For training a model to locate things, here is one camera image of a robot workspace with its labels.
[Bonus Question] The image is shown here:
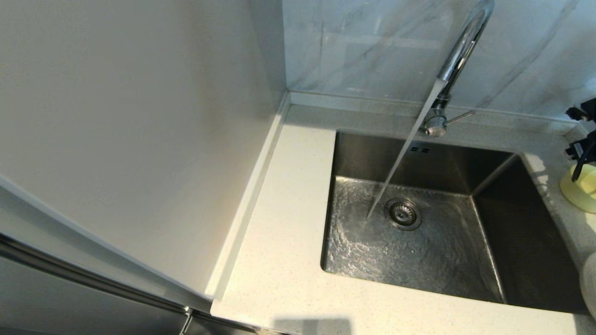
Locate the stainless steel sink basin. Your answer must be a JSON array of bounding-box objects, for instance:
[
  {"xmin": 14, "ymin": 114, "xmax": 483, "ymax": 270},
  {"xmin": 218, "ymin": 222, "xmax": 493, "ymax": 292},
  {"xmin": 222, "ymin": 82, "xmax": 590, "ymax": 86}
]
[{"xmin": 320, "ymin": 129, "xmax": 588, "ymax": 314}]

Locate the grey steel refrigerator door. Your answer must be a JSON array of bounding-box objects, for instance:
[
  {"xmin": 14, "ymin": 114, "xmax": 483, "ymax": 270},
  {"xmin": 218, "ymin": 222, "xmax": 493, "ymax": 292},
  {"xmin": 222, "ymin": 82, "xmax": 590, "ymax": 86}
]
[{"xmin": 0, "ymin": 191, "xmax": 261, "ymax": 335}]

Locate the white refrigerator side panel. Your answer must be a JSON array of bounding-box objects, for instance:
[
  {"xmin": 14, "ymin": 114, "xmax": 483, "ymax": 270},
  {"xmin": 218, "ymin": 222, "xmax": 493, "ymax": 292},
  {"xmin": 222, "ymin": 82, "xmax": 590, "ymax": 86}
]
[{"xmin": 0, "ymin": 0, "xmax": 287, "ymax": 299}]

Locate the yellow plastic bowl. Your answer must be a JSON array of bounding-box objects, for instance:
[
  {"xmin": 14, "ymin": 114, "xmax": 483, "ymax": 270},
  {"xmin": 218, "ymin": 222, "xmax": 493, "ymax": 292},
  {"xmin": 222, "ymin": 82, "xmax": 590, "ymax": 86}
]
[{"xmin": 560, "ymin": 164, "xmax": 596, "ymax": 214}]

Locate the steel door handle bar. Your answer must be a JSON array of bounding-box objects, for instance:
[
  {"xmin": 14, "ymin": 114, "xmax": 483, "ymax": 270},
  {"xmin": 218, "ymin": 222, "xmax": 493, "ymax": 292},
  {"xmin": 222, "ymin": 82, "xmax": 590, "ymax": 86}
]
[{"xmin": 0, "ymin": 233, "xmax": 192, "ymax": 315}]

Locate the round metal drain strainer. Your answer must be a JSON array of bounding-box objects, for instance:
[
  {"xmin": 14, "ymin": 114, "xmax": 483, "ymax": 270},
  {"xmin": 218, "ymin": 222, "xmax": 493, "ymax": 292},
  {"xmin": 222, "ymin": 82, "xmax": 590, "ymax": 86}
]
[{"xmin": 385, "ymin": 199, "xmax": 423, "ymax": 231}]

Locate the chrome gooseneck faucet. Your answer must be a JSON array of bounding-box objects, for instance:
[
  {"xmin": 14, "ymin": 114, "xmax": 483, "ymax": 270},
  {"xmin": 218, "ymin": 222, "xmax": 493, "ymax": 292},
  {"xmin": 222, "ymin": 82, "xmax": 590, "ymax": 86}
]
[{"xmin": 418, "ymin": 0, "xmax": 495, "ymax": 138}]

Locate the white round plate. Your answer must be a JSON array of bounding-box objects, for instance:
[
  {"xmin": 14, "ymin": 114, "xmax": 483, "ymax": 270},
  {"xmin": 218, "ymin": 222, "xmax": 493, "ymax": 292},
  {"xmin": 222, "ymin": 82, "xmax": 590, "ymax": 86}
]
[{"xmin": 580, "ymin": 253, "xmax": 596, "ymax": 322}]

